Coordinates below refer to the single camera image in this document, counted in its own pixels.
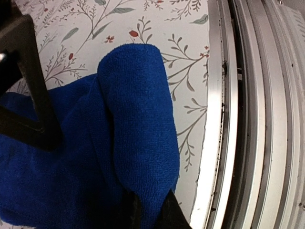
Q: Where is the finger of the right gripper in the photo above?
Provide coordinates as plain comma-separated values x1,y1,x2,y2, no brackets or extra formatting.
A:
0,14,62,151

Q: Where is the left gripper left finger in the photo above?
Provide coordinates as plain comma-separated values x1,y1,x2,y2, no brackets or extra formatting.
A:
121,192,142,229

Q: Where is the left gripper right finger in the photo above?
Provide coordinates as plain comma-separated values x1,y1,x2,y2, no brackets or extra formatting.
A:
156,190,191,229

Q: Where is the blue towel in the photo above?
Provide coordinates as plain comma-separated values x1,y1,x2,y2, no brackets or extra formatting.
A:
0,44,180,229

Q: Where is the floral table mat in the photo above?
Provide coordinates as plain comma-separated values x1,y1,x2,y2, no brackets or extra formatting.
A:
16,0,209,219

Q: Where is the front aluminium rail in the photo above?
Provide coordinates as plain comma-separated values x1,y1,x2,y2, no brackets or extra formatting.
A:
190,0,305,229

